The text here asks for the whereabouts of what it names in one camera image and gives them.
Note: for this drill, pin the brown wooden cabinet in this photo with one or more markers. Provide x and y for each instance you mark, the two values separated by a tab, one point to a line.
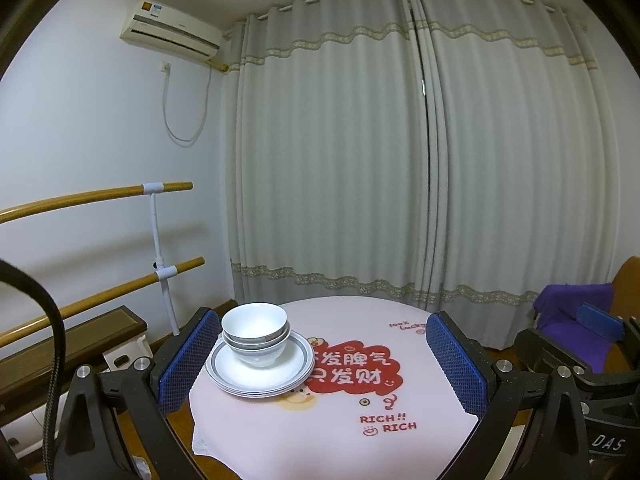
90	335

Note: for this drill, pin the white barre stand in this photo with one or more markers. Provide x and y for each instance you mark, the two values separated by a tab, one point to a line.
156	230

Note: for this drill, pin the brown chair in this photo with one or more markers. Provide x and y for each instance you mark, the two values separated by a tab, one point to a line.
631	280

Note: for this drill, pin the long wooden barre bar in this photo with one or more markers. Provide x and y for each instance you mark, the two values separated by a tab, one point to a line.
75	200

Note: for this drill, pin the white air conditioner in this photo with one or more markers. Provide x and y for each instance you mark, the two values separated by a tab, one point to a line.
165	27

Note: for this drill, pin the white plastic stool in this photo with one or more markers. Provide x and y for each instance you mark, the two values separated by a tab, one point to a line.
125	352

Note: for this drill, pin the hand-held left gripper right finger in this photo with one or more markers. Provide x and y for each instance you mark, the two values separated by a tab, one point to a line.
457	360

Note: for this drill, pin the wooden ballet barre stand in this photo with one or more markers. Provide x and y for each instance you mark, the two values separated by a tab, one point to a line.
125	285

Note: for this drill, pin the purple cloth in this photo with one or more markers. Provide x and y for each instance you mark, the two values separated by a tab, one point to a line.
555	310

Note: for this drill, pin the white lace undercloth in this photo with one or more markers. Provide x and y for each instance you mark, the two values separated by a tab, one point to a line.
202	442

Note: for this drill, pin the beige pipe cover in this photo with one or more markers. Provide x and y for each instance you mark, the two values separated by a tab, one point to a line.
220	65

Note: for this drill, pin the round table, pink printed cloth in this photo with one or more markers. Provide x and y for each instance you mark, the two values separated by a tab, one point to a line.
325	420

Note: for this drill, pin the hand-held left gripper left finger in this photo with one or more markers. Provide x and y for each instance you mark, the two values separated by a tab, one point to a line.
187	360

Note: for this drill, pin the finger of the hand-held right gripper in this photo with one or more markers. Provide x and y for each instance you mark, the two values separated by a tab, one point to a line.
537	345
600	321

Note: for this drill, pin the white plate grey rim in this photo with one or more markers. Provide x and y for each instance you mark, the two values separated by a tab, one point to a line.
272	392
260	396
296	360

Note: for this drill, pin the white bowl grey band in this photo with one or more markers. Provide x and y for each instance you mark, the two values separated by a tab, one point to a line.
257	357
240	344
252	320

